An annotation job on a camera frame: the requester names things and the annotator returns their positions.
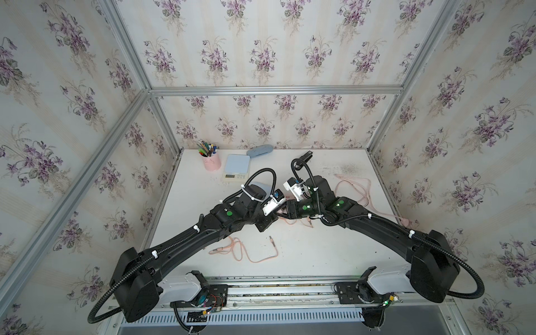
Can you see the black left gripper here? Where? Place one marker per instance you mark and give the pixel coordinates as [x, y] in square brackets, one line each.
[269, 220]

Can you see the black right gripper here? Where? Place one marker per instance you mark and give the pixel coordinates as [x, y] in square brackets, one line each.
[292, 209]

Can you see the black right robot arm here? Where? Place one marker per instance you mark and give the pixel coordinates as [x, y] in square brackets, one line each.
[435, 272]

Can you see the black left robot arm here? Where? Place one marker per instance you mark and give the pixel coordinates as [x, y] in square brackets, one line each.
[134, 287]

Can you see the black stapler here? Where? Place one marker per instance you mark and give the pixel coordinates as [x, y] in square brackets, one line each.
[305, 158]

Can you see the blue fabric pencil case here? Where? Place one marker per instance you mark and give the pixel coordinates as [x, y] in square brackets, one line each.
[260, 151]

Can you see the pink pen holder cup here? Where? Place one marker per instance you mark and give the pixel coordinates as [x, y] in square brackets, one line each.
[212, 163]

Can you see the coloured pens bundle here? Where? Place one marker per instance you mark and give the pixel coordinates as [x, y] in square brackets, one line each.
[206, 149]

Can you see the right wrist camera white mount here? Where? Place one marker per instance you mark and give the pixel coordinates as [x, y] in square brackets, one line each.
[297, 188]

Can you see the aluminium rail frame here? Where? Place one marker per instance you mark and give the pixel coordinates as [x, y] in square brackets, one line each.
[269, 292]

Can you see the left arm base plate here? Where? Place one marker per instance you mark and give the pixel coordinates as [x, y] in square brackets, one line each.
[211, 297]

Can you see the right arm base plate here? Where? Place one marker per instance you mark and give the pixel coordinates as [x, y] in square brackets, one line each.
[356, 293]

